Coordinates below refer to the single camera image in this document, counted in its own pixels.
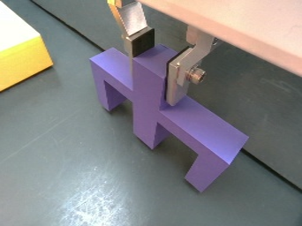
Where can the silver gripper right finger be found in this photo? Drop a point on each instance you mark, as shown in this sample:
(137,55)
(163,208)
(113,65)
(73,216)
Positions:
(182,67)

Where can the purple cross-shaped block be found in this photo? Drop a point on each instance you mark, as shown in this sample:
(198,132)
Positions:
(136,80)

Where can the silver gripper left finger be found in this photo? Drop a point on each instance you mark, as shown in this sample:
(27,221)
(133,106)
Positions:
(136,33)

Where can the yellow slotted board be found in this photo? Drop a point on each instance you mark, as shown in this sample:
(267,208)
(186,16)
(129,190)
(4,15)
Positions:
(23,52)

